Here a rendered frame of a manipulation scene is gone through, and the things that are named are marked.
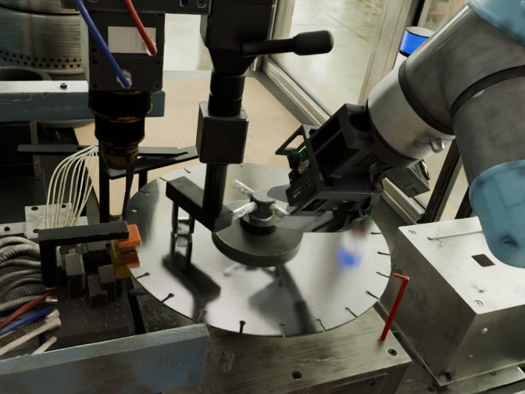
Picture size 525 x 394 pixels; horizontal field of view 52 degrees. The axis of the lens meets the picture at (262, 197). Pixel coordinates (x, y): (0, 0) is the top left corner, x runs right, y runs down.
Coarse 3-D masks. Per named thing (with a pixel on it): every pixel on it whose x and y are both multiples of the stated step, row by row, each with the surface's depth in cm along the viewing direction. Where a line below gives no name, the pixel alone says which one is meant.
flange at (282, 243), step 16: (240, 224) 65; (256, 224) 63; (272, 224) 63; (224, 240) 62; (240, 240) 62; (256, 240) 63; (272, 240) 63; (288, 240) 64; (240, 256) 61; (256, 256) 61; (272, 256) 61; (288, 256) 63
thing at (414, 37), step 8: (408, 32) 75; (416, 32) 75; (424, 32) 75; (432, 32) 76; (408, 40) 75; (416, 40) 74; (424, 40) 74; (400, 48) 77; (408, 48) 75; (416, 48) 75
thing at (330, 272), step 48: (144, 192) 69; (240, 192) 73; (144, 240) 61; (192, 240) 63; (336, 240) 67; (384, 240) 68; (144, 288) 55; (192, 288) 56; (240, 288) 57; (288, 288) 58; (336, 288) 59; (384, 288) 61; (288, 336) 53
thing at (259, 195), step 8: (232, 184) 65; (240, 184) 65; (248, 192) 64; (256, 192) 63; (264, 192) 63; (256, 200) 62; (264, 200) 62; (272, 200) 62; (240, 208) 61; (248, 208) 61; (256, 208) 62; (264, 208) 62; (272, 208) 62; (280, 208) 62; (240, 216) 60; (256, 216) 63; (264, 216) 63; (280, 216) 61; (288, 216) 61
